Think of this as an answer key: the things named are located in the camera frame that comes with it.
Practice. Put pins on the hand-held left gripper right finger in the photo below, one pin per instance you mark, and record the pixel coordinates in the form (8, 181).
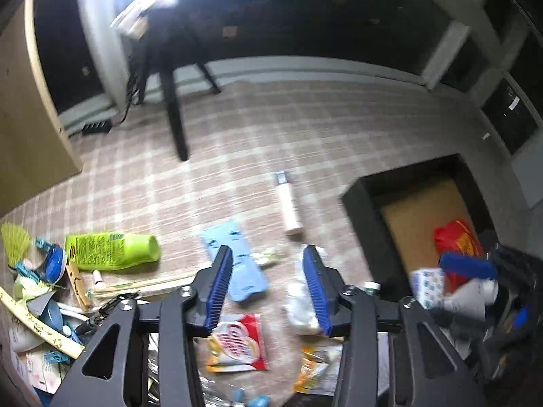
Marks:
(316, 292)

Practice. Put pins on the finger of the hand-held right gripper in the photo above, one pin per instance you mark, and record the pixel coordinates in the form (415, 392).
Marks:
(466, 265)
(460, 320)

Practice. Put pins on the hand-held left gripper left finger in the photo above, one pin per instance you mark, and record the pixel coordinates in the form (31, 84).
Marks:
(218, 292)

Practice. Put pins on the white plastic bottle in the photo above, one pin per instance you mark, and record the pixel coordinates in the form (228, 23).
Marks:
(471, 296)

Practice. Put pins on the black storage box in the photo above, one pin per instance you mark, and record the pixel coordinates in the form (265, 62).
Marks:
(365, 212)

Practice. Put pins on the blue white round container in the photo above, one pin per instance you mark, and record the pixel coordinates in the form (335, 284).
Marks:
(54, 263)

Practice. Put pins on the clear plastic bag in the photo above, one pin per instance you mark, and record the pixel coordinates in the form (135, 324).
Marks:
(297, 305)

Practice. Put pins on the light blue flat pack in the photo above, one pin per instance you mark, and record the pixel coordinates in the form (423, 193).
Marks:
(248, 271)

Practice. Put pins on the small printed tissue pack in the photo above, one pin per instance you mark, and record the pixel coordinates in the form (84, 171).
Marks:
(428, 286)

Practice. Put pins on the red white creamer packet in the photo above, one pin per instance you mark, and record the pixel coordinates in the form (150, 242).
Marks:
(239, 343)

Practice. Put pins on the small white capped jar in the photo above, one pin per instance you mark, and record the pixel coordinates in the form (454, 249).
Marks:
(372, 288)

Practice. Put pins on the small clear wrapper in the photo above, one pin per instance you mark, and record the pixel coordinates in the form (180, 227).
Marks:
(269, 257)

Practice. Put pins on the yellow snack packet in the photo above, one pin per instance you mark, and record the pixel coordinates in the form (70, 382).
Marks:
(314, 369)

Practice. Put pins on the pale wooden stick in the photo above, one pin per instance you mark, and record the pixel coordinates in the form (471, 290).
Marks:
(140, 286)

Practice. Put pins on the cream tube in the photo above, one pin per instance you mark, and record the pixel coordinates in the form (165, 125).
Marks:
(288, 207)

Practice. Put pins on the small blue item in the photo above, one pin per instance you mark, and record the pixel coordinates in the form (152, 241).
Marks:
(259, 401)

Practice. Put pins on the lime green lotion bottle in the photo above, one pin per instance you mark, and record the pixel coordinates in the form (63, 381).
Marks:
(110, 250)

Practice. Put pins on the small white lip balm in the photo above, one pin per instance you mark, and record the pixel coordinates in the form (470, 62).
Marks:
(99, 279)

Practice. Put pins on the wooden clothes peg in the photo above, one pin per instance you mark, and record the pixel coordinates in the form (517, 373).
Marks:
(78, 284)

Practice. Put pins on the plaid beige carpet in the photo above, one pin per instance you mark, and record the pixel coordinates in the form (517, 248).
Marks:
(254, 135)

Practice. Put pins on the blue bowl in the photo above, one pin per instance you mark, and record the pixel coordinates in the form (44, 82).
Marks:
(53, 313)

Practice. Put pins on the yellow printed strip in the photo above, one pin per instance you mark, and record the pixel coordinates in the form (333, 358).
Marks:
(42, 326)

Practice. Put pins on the black tripod stand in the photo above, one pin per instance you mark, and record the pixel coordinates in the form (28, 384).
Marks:
(174, 106)

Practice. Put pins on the pink white pack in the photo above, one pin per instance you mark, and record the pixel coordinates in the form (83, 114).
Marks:
(42, 371)

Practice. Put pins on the yellow shuttlecock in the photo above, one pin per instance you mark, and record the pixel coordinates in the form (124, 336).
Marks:
(15, 239)

